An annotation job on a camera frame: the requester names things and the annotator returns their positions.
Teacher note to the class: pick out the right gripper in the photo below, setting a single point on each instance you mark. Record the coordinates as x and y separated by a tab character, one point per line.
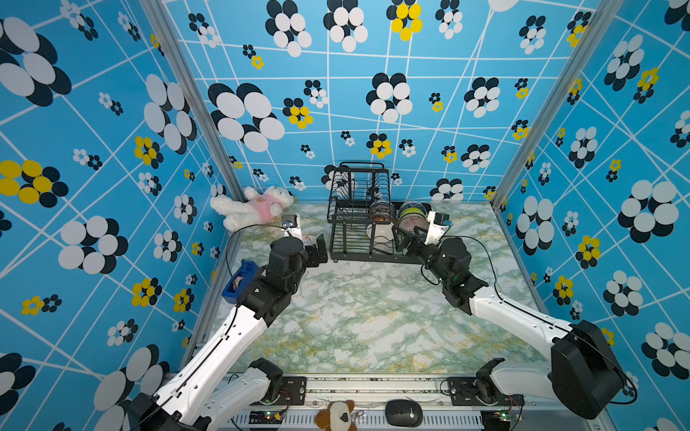
411	240

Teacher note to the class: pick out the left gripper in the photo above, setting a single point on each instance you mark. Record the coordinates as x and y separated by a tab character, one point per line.
315	259

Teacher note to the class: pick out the pink striped bowl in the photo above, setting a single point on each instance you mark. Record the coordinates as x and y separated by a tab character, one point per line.
413	223

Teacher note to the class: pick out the plain white bowl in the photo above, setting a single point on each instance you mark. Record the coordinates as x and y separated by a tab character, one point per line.
380	233

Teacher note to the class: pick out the lime green bowl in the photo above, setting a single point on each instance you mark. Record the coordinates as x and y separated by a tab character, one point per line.
412	207

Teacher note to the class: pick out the brown white patterned bowl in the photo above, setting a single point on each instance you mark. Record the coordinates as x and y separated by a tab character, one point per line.
382	212

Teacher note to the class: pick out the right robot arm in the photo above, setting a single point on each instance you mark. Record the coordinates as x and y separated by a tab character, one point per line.
583	373

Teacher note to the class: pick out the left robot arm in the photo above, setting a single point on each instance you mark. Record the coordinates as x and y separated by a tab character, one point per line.
195	399

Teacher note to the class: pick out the blue tape dispenser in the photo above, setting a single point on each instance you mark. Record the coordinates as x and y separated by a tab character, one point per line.
241	279

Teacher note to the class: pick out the white plush toy pink shirt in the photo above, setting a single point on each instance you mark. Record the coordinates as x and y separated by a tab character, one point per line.
260	208

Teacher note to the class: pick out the brown plush dog toy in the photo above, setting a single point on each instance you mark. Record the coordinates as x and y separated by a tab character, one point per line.
338	416

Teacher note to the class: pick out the black computer mouse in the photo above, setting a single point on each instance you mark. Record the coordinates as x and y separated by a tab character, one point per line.
403	413

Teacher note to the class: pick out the left circuit board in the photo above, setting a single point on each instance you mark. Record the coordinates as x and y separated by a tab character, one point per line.
273	418

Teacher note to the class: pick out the circuit board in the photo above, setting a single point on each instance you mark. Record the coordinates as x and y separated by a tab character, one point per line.
496	420
273	418

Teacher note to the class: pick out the right circuit board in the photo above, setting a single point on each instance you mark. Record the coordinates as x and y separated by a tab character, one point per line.
496	420

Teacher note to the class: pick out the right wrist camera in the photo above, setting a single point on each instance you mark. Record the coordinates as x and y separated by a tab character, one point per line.
439	224

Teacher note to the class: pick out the black wire dish rack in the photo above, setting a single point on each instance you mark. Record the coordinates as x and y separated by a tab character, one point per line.
354	187

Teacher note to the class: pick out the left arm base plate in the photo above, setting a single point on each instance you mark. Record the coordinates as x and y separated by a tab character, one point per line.
292	392

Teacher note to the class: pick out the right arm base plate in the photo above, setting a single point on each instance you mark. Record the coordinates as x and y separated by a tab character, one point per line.
471	391

